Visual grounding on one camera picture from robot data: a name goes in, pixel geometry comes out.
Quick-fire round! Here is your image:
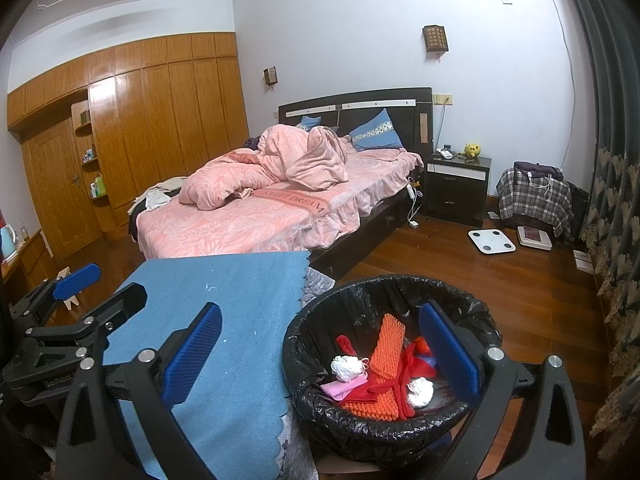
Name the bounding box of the plaid cloth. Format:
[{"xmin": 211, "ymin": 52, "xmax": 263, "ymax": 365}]
[{"xmin": 495, "ymin": 167, "xmax": 574, "ymax": 239}]

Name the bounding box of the pile of clothes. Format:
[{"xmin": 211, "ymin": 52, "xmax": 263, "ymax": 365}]
[{"xmin": 128, "ymin": 176, "xmax": 189, "ymax": 214}]

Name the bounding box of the pink face mask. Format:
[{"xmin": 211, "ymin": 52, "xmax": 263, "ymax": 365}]
[{"xmin": 319, "ymin": 378, "xmax": 371, "ymax": 401}]

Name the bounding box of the pink quilt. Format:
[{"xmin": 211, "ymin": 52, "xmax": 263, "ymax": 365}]
[{"xmin": 178, "ymin": 124, "xmax": 351, "ymax": 211}]

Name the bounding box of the white air conditioner pipe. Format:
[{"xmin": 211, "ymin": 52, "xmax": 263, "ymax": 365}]
[{"xmin": 549, "ymin": 0, "xmax": 577, "ymax": 172}]

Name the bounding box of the red knotted cloth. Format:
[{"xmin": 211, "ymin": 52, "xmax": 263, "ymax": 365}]
[{"xmin": 334, "ymin": 334, "xmax": 374, "ymax": 367}]

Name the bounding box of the white bathroom scale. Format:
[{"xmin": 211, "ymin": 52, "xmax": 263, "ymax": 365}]
[{"xmin": 467, "ymin": 228, "xmax": 517, "ymax": 256}]

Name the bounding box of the black bag-lined bin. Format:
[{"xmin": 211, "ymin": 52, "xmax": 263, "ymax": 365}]
[{"xmin": 282, "ymin": 273, "xmax": 504, "ymax": 469}]

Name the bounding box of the grey quilted cloth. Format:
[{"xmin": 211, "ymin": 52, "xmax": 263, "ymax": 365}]
[{"xmin": 299, "ymin": 265, "xmax": 335, "ymax": 312}]

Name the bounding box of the dark nightstand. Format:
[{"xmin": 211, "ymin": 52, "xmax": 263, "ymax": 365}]
[{"xmin": 423, "ymin": 152, "xmax": 494, "ymax": 227}]

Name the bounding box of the large wall lamp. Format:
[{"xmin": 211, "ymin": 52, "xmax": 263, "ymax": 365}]
[{"xmin": 422, "ymin": 23, "xmax": 450, "ymax": 57}]

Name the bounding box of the grey patterned curtain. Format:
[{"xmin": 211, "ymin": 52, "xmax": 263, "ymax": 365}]
[{"xmin": 552, "ymin": 0, "xmax": 640, "ymax": 442}]

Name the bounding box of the small wooden stool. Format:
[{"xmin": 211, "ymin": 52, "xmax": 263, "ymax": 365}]
[{"xmin": 57, "ymin": 267, "xmax": 84, "ymax": 309}]

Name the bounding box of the large blue pillow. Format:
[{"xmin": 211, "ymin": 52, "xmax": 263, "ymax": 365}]
[{"xmin": 348, "ymin": 108, "xmax": 405, "ymax": 152}]

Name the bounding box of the wooden wardrobe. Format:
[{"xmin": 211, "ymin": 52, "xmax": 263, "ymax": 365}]
[{"xmin": 6, "ymin": 31, "xmax": 251, "ymax": 264}]

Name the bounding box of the white tissue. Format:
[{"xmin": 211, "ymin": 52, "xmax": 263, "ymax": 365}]
[
  {"xmin": 405, "ymin": 378, "xmax": 434, "ymax": 409},
  {"xmin": 330, "ymin": 354, "xmax": 369, "ymax": 382}
]

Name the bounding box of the pink bedsheet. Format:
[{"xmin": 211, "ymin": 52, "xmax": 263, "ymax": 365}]
[{"xmin": 135, "ymin": 148, "xmax": 425, "ymax": 261}]

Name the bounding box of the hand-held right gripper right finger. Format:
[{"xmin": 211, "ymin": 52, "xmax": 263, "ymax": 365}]
[{"xmin": 418, "ymin": 299, "xmax": 587, "ymax": 480}]

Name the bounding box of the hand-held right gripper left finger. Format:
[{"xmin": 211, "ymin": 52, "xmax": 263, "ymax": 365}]
[{"xmin": 55, "ymin": 302, "xmax": 224, "ymax": 480}]

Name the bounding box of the blue tablecloth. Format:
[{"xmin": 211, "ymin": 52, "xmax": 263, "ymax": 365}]
[{"xmin": 91, "ymin": 251, "xmax": 311, "ymax": 480}]

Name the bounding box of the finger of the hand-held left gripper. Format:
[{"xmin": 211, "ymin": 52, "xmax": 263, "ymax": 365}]
[
  {"xmin": 7, "ymin": 262, "xmax": 102, "ymax": 335},
  {"xmin": 24, "ymin": 281, "xmax": 149, "ymax": 358}
]

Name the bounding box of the dark wooden bed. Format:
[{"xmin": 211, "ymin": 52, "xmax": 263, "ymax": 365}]
[{"xmin": 127, "ymin": 86, "xmax": 435, "ymax": 281}]

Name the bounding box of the wooden dresser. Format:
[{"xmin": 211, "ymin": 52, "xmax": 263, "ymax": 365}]
[{"xmin": 0, "ymin": 227, "xmax": 51, "ymax": 307}]

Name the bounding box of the white and red scale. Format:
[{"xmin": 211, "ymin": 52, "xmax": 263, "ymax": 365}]
[{"xmin": 516, "ymin": 225, "xmax": 554, "ymax": 250}]

